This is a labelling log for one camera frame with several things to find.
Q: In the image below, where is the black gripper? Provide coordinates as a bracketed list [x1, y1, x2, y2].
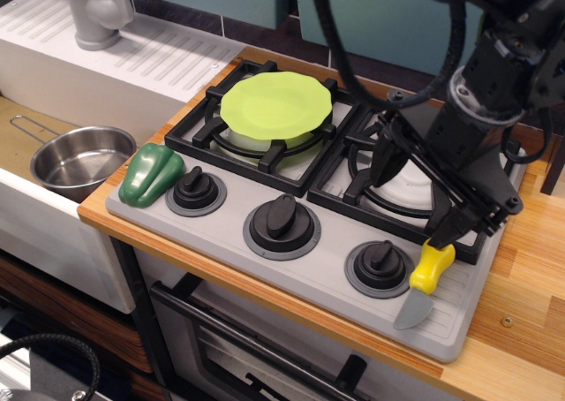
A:
[370, 102, 524, 247]

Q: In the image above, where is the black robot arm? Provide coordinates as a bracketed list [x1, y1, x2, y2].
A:
[371, 0, 564, 248]

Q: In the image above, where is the right black stove knob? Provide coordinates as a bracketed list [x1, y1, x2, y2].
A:
[344, 240, 415, 299]

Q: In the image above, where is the black stove knob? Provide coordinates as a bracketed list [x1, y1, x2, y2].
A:
[344, 240, 415, 299]
[165, 166, 227, 217]
[243, 193, 321, 261]

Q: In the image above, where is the right black burner grate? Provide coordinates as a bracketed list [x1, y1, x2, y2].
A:
[306, 98, 523, 267]

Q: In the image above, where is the black burner grate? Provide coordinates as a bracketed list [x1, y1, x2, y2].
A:
[306, 98, 523, 267]
[165, 60, 362, 197]

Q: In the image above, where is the grey toy stove top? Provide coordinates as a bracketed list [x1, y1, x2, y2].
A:
[106, 163, 501, 361]

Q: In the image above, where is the middle black stove knob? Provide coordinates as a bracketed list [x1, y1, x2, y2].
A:
[243, 193, 321, 261]

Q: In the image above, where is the left black burner grate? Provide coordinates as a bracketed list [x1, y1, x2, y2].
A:
[165, 60, 362, 197]

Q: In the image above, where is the light green plastic plate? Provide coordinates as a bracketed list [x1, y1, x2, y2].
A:
[220, 72, 333, 140]

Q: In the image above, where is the left black stove knob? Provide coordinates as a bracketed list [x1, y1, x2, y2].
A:
[165, 166, 227, 217]

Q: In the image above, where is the toy oven door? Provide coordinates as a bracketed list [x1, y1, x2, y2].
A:
[148, 272, 398, 401]

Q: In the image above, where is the green toy bell pepper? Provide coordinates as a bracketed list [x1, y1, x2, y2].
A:
[118, 143, 185, 208]

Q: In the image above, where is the white toy sink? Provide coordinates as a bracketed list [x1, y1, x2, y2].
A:
[1, 0, 243, 314]

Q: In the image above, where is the small steel pot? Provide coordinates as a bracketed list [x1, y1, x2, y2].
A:
[10, 115, 137, 203]

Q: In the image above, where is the grey toy faucet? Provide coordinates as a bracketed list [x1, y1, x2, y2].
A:
[69, 0, 134, 51]

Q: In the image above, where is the yellow handled toy knife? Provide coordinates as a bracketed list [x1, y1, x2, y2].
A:
[393, 241, 456, 330]

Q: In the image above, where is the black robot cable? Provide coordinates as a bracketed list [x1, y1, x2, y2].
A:
[307, 0, 468, 110]

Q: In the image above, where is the black braided cable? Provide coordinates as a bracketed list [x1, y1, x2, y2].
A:
[0, 333, 102, 401]

